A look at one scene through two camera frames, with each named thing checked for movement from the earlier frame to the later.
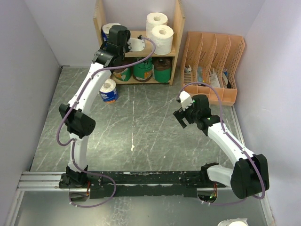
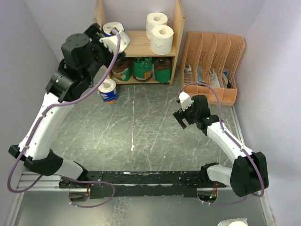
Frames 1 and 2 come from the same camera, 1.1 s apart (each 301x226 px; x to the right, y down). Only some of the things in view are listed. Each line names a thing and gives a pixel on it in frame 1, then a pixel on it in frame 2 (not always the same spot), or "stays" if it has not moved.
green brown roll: (162, 68) stays
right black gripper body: (191, 115) stays
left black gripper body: (126, 50) to (104, 55)
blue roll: (105, 30) stays
